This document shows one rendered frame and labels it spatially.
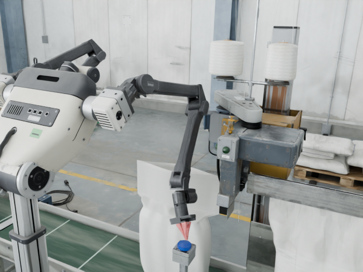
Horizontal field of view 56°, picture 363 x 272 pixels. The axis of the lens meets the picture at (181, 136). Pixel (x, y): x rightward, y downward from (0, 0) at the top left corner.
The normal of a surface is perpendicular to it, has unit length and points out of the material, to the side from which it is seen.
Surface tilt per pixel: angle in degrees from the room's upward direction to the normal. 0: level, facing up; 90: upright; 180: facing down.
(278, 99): 90
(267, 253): 90
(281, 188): 90
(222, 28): 90
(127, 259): 0
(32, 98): 50
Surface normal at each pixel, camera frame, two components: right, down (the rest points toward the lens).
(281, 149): -0.44, 0.26
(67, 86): -0.35, -0.42
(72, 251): 0.03, -0.95
